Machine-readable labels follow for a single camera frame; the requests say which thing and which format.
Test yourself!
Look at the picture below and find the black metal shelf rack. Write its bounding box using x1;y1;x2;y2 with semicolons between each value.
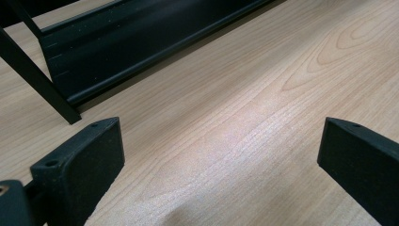
0;0;275;126

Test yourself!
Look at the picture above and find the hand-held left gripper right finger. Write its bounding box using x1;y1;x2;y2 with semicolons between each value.
316;116;399;226

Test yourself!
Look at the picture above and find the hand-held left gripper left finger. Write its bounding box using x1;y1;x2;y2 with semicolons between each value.
30;117;126;226

